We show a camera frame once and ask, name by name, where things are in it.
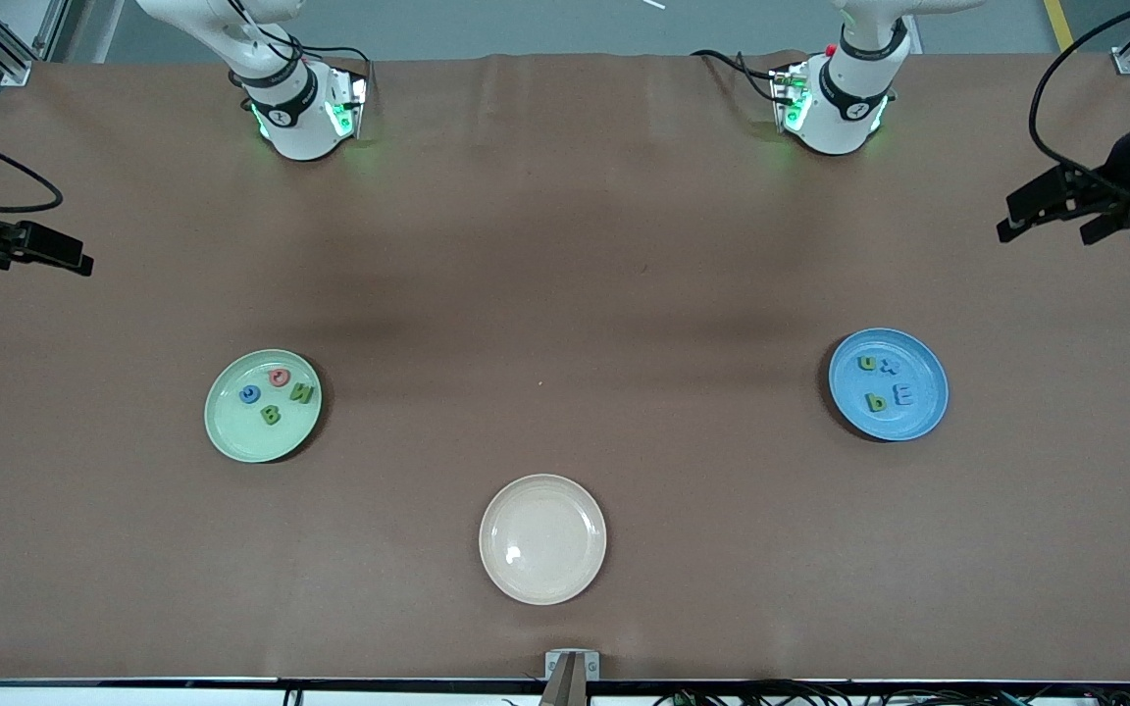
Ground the green plate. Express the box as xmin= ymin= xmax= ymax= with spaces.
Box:
xmin=204 ymin=349 xmax=323 ymax=464

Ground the blue plate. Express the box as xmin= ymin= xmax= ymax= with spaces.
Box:
xmin=828 ymin=328 xmax=950 ymax=442

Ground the silver base connector panel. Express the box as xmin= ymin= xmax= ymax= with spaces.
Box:
xmin=769 ymin=61 xmax=813 ymax=133
xmin=325 ymin=64 xmax=370 ymax=140

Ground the brown table mat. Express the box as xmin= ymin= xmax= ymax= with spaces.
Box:
xmin=0 ymin=51 xmax=1130 ymax=682

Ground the beige plate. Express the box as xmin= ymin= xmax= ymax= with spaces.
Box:
xmin=479 ymin=474 xmax=608 ymax=606

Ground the black arm base cable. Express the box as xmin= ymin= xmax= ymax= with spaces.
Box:
xmin=691 ymin=49 xmax=792 ymax=104
xmin=227 ymin=0 xmax=372 ymax=68

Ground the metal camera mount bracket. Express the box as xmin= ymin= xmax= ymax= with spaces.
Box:
xmin=544 ymin=649 xmax=600 ymax=706

